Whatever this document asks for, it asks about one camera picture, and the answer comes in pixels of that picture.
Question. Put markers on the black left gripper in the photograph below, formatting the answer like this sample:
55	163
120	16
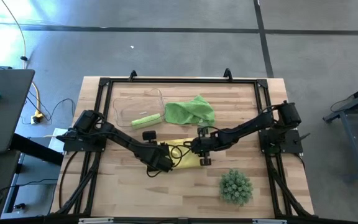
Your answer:
158	158

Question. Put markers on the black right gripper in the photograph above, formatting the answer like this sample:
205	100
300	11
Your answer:
205	146

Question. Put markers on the yellow microfiber towel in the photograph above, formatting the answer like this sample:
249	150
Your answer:
190	158

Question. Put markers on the bright green microfiber towel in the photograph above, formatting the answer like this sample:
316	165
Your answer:
191	112

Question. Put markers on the pale green microfiber towel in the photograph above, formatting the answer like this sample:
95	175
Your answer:
146	121

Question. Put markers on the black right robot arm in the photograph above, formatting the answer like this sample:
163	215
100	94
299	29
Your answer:
244	126

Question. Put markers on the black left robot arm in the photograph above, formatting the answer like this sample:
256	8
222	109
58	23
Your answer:
120	140

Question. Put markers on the clear plastic basket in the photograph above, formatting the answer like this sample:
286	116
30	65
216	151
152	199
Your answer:
135	105

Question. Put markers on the potted succulent plant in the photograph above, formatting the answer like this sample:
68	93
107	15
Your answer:
235	187

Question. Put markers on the black desk beam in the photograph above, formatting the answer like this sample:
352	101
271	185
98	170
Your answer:
36	149

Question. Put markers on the grey desk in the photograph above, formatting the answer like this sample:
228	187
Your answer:
5	109

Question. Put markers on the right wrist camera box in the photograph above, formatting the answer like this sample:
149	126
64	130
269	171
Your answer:
205	161

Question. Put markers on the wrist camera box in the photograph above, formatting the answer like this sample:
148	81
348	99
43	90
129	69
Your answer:
149	136
205	161

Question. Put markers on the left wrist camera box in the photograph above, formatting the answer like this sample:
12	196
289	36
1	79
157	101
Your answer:
149	136

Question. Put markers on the black aluminium table frame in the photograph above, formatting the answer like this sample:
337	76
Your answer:
182	80

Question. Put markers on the black frame hook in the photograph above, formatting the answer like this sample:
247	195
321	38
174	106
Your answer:
132	75
227	74

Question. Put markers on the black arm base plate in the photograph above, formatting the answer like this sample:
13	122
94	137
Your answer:
286	143
79	147

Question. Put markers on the white edge bracket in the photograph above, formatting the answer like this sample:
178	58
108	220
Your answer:
95	220
269	221

